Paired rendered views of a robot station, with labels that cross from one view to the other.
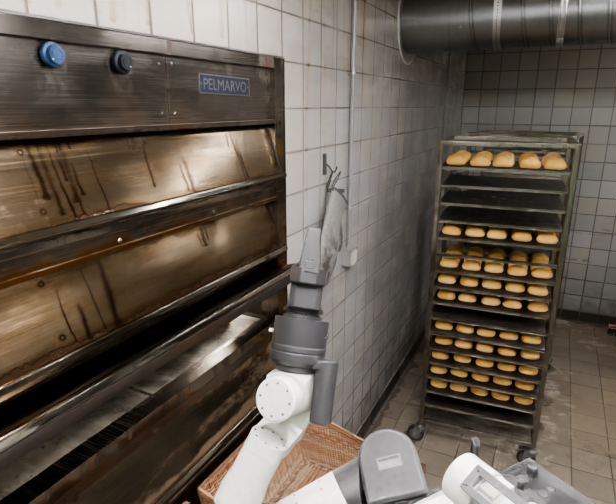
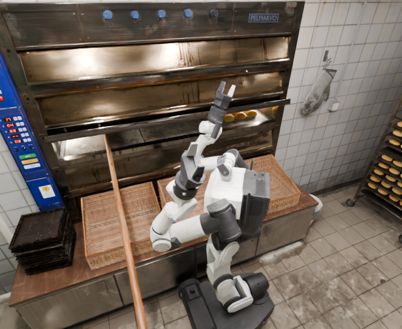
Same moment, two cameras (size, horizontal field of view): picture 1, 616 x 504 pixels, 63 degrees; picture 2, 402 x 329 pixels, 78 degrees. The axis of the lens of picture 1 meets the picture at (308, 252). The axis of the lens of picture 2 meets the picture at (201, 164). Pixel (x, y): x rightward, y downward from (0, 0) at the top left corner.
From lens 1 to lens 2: 0.84 m
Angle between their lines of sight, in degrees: 41
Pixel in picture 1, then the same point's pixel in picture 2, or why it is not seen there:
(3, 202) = (169, 59)
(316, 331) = (217, 112)
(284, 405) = (202, 128)
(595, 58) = not seen: outside the picture
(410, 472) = not seen: hidden behind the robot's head
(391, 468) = not seen: hidden behind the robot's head
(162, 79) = (230, 17)
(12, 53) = (176, 14)
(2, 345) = (165, 98)
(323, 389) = (215, 128)
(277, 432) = (208, 139)
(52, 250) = (181, 75)
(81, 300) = (188, 92)
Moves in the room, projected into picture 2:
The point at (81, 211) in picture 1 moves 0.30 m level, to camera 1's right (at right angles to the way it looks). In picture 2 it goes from (190, 64) to (226, 72)
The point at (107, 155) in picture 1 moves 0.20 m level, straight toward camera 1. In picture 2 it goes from (204, 46) to (193, 51)
